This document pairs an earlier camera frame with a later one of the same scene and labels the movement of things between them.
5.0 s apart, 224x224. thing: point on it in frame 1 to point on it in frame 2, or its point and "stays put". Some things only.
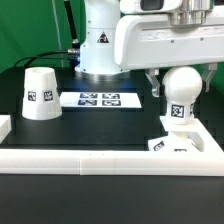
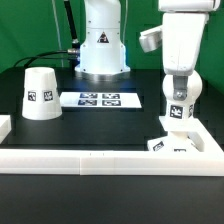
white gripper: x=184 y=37 to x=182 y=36
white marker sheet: x=100 y=100 stays put
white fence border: x=208 y=160 stays put
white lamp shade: x=41 y=97 stays put
